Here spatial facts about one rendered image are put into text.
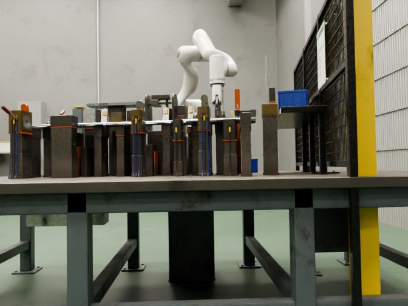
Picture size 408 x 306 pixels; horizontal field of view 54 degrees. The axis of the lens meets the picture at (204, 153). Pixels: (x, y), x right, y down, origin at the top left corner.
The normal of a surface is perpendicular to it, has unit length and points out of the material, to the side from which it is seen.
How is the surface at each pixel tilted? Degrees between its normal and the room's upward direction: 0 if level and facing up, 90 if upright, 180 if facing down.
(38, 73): 90
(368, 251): 90
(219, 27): 90
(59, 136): 90
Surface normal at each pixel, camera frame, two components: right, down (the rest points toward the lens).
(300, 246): 0.04, -0.04
